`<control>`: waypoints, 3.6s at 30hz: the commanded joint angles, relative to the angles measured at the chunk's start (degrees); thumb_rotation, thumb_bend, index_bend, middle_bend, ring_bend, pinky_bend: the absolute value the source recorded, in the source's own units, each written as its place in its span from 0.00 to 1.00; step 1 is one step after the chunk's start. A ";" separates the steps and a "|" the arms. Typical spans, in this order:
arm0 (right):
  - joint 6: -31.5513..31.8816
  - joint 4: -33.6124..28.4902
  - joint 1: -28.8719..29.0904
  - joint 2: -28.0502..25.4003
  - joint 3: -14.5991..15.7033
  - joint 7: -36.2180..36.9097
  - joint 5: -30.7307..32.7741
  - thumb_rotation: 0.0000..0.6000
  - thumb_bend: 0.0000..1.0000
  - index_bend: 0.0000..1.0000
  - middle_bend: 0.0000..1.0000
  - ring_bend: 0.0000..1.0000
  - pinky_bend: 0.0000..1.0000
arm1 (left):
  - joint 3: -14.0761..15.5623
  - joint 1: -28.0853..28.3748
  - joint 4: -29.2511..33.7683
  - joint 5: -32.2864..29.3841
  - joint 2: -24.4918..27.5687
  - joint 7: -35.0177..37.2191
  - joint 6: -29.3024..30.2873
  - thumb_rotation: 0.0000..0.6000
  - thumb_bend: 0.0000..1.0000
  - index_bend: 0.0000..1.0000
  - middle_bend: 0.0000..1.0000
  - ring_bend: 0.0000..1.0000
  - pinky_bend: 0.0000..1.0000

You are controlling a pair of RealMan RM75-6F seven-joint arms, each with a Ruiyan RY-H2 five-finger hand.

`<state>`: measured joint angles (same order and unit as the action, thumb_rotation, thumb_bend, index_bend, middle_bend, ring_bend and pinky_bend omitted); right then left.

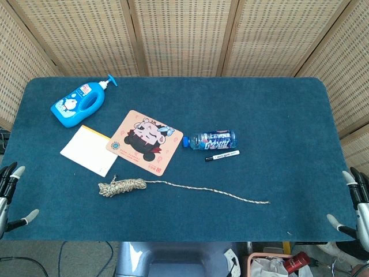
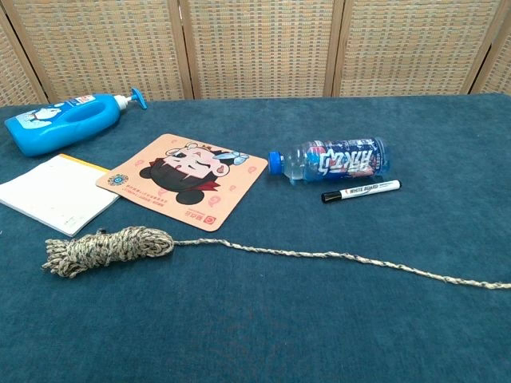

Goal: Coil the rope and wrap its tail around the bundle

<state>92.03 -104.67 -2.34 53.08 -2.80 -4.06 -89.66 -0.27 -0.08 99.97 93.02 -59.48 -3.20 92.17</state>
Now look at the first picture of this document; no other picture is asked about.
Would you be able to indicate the red soda can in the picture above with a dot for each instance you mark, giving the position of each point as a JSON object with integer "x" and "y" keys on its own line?
{"x": 297, "y": 261}

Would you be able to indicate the teal felt table cover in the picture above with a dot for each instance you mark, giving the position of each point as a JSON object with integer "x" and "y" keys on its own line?
{"x": 201, "y": 101}

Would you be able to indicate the black box device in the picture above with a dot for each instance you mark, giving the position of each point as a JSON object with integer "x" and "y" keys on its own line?
{"x": 3, "y": 141}

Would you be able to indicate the blue-grey robot torso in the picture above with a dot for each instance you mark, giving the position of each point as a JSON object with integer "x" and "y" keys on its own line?
{"x": 173, "y": 259}

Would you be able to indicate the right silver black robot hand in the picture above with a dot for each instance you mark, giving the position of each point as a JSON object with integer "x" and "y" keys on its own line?
{"x": 361, "y": 207}

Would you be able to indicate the white power strip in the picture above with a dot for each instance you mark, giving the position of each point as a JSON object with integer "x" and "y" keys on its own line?
{"x": 230, "y": 256}

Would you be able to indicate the white notepad with yellow edge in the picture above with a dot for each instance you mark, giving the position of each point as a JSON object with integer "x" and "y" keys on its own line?
{"x": 86, "y": 150}

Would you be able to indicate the pink cartoon mouse pad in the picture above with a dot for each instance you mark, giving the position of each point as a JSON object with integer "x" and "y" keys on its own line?
{"x": 144, "y": 138}

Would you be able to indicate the blue pump lotion bottle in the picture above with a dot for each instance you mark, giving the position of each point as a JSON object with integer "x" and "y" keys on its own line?
{"x": 72, "y": 106}

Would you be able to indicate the pink plastic basket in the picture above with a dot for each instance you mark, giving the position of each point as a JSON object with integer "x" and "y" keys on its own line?
{"x": 250, "y": 265}

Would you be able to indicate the blue labelled drink bottle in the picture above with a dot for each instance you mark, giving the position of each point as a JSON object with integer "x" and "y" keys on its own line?
{"x": 213, "y": 140}

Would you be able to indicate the yellow post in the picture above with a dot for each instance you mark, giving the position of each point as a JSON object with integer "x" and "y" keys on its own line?
{"x": 286, "y": 247}

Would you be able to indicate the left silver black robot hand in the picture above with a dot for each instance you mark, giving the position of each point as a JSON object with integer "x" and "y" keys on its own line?
{"x": 5, "y": 207}

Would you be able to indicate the woven bamboo screen panel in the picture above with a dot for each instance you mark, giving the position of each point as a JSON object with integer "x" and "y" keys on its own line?
{"x": 17, "y": 72}
{"x": 86, "y": 34}
{"x": 288, "y": 34}
{"x": 346, "y": 86}
{"x": 184, "y": 34}

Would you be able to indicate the white whiteboard marker black cap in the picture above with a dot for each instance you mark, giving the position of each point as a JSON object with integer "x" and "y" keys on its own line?
{"x": 222, "y": 155}

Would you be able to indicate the white plastic bag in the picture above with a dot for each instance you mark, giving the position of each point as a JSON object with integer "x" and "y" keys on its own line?
{"x": 268, "y": 267}

